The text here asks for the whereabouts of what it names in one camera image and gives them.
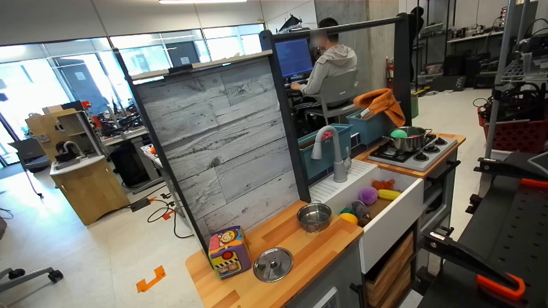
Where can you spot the silver pot lid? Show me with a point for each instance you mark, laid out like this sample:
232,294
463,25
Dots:
273,265

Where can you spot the green ball in pot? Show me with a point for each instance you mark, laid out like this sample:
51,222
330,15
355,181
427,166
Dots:
398,133

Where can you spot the silver pot on stove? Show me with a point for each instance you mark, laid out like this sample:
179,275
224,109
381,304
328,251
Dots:
417,138

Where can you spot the teal storage bin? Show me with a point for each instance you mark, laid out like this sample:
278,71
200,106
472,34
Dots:
367,131
319,167

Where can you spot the grey wood backboard panel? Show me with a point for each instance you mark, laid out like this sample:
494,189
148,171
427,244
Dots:
224,136

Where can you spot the grey toy faucet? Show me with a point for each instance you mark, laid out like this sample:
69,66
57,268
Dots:
340,164

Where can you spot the small silver bowl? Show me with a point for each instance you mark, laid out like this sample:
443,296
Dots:
314,217

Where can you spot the yellow toy ball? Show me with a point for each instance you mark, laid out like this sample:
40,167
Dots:
350,217

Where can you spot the grey office chair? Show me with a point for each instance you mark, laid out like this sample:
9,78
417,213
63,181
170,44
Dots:
337,95

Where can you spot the seated person in hoodie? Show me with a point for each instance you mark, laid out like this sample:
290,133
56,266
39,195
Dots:
337,58

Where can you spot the blue computer monitor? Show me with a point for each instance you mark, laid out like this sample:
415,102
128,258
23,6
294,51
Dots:
294,56

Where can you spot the purple toy ball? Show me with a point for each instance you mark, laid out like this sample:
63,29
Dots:
369,195

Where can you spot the colourful toy block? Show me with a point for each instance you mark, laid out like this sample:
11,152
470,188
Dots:
229,251

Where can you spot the yellow toy banana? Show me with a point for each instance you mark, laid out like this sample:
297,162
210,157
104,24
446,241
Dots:
390,193

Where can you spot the orange toy in sink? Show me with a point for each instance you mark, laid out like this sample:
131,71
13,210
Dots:
383,183

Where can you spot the orange cloth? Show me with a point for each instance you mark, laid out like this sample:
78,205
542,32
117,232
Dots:
381,101

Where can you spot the white toy sink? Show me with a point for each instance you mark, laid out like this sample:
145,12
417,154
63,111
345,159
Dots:
390,217

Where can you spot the grey toy stove top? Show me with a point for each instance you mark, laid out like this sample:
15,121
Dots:
417,159

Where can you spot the wooden cabinet with machine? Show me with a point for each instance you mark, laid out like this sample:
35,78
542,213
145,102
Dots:
80,167

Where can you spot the orange floor bracket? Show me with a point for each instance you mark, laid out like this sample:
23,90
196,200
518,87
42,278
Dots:
146,284

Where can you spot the orange handled clamp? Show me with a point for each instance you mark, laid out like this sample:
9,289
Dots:
491,278

